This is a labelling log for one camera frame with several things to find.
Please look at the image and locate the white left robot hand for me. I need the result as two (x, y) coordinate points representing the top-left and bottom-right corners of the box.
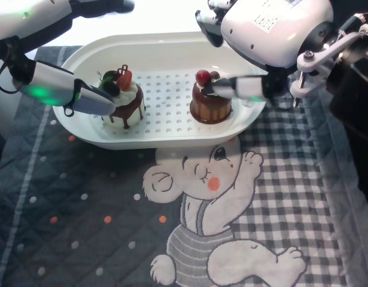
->
(0, 0), (135, 117)

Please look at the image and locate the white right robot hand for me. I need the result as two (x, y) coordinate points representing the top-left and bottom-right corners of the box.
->
(194, 0), (335, 101)

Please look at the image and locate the white perforated oval tray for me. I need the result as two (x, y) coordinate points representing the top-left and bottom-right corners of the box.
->
(51, 32), (267, 151)

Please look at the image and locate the brown cake with cherry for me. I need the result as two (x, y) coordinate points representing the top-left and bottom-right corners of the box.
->
(189, 69), (233, 124)

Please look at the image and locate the chocolate drip cake with strawberry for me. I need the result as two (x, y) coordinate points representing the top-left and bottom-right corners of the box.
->
(96, 63), (146, 130)

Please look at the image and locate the grey quilt with printed bear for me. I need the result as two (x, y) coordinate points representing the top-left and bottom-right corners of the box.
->
(0, 44), (368, 287)

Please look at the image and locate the thin black cable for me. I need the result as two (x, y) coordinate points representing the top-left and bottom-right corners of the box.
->
(0, 38), (23, 94)

